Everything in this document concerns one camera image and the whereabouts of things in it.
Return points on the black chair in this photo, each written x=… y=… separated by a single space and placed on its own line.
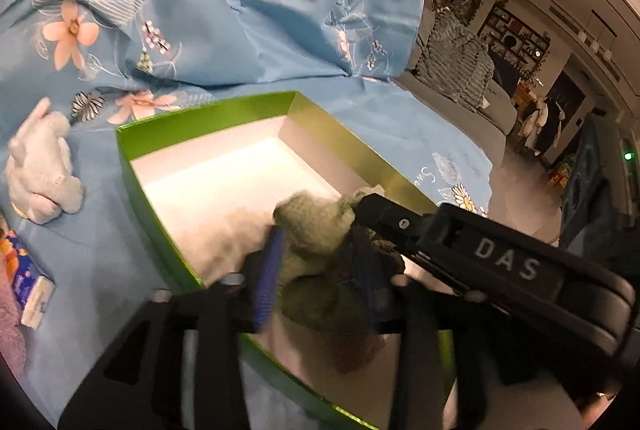
x=505 y=75

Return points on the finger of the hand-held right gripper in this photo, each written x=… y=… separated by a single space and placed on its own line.
x=390 y=215

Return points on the grey striped blanket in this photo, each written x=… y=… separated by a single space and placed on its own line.
x=455 y=60

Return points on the green plush toy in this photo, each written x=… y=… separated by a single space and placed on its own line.
x=310 y=235

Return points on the blue floral bed sheet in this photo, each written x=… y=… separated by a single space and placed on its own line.
x=200 y=10

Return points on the green cardboard box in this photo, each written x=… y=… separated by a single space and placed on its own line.
x=225 y=180

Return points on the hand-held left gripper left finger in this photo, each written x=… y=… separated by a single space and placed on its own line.
x=262 y=280

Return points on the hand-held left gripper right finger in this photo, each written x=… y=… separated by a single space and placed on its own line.
x=364 y=267

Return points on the light blue plush toy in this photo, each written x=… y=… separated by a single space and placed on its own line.
x=40 y=170

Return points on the orange and blue tissue packet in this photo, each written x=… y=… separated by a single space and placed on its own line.
x=25 y=275

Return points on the pink fuzzy cloth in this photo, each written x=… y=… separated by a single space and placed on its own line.
x=10 y=340

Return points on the hanging clothes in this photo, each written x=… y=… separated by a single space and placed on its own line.
x=532 y=125

